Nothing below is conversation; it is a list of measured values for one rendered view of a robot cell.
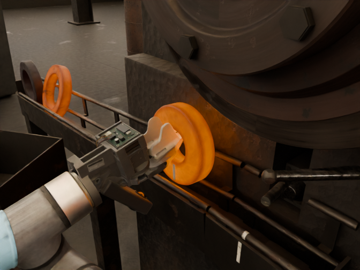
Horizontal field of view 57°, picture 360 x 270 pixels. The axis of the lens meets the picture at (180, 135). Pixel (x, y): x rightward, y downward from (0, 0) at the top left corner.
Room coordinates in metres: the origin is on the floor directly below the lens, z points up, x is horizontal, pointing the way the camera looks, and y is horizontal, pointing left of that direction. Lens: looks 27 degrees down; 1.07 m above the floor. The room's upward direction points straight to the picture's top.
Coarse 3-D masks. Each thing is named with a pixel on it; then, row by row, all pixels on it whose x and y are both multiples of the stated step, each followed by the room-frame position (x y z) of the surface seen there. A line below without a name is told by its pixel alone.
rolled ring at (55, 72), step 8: (56, 64) 1.13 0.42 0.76; (48, 72) 1.16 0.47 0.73; (56, 72) 1.10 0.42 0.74; (64, 72) 1.08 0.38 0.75; (48, 80) 1.15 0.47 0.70; (56, 80) 1.16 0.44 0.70; (64, 80) 1.05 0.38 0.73; (48, 88) 1.15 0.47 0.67; (64, 88) 1.04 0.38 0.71; (48, 96) 1.13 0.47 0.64; (64, 96) 1.03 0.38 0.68; (48, 104) 1.10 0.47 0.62; (56, 104) 1.04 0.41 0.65; (64, 104) 1.03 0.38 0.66; (56, 112) 1.03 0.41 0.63; (64, 112) 1.04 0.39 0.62
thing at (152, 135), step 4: (152, 120) 0.54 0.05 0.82; (156, 120) 0.54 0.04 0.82; (148, 124) 0.53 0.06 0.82; (152, 124) 0.54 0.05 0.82; (156, 124) 0.54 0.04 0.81; (160, 124) 0.55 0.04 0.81; (148, 128) 0.53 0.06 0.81; (152, 128) 0.54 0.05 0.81; (156, 128) 0.54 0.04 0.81; (160, 128) 0.54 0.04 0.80; (148, 132) 0.53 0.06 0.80; (152, 132) 0.53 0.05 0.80; (156, 132) 0.54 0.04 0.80; (176, 132) 0.55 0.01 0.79; (144, 136) 0.52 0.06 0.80; (148, 136) 0.53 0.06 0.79; (152, 136) 0.53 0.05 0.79; (156, 136) 0.54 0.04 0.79; (148, 140) 0.53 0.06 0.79; (152, 140) 0.54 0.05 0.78; (156, 140) 0.53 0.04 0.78; (148, 144) 0.53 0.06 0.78; (152, 144) 0.53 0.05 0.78; (148, 148) 0.52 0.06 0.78; (148, 152) 0.52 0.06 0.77
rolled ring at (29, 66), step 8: (24, 64) 1.21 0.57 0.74; (32, 64) 1.21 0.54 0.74; (24, 72) 1.26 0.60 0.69; (32, 72) 1.18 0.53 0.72; (24, 80) 1.27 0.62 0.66; (32, 80) 1.16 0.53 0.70; (40, 80) 1.17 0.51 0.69; (24, 88) 1.28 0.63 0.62; (32, 88) 1.28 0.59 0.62; (40, 88) 1.16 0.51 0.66; (32, 96) 1.25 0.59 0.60; (40, 96) 1.16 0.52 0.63
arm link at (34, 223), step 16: (32, 192) 0.40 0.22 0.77; (48, 192) 0.39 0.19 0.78; (16, 208) 0.36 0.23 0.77; (32, 208) 0.36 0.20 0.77; (48, 208) 0.37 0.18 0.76; (0, 224) 0.34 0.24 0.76; (16, 224) 0.34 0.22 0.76; (32, 224) 0.35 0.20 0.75; (48, 224) 0.36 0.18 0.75; (64, 224) 0.37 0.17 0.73; (0, 240) 0.33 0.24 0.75; (16, 240) 0.33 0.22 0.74; (32, 240) 0.34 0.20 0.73; (48, 240) 0.36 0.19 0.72; (0, 256) 0.32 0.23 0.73; (16, 256) 0.32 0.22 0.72; (32, 256) 0.34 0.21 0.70; (48, 256) 0.35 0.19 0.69
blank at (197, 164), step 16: (160, 112) 0.58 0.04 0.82; (176, 112) 0.54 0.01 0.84; (192, 112) 0.54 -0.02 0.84; (176, 128) 0.54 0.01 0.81; (192, 128) 0.51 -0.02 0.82; (208, 128) 0.52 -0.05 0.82; (192, 144) 0.50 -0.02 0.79; (208, 144) 0.50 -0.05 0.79; (176, 160) 0.55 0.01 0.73; (192, 160) 0.50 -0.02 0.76; (208, 160) 0.49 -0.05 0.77; (176, 176) 0.53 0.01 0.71; (192, 176) 0.50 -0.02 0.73
